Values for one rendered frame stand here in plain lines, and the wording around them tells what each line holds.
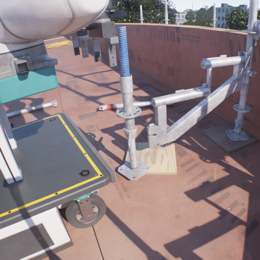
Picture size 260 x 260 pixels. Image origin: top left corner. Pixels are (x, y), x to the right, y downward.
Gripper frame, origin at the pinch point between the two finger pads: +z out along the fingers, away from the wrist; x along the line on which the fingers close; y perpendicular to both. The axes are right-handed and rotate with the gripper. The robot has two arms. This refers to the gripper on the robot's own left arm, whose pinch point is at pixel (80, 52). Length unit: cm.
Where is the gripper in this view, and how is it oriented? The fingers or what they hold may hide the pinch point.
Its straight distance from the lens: 107.9
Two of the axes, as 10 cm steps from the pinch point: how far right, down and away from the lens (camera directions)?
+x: -5.2, -4.0, 7.5
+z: 0.7, 8.6, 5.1
